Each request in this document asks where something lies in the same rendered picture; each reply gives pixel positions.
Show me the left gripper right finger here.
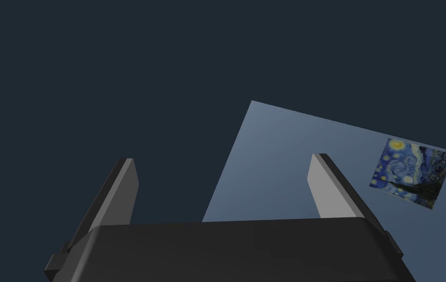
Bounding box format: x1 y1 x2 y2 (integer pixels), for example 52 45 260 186
306 153 387 235

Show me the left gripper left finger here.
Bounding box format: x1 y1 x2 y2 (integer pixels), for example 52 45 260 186
67 158 140 251

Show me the blue starry night painting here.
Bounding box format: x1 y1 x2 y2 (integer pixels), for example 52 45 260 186
369 137 446 210

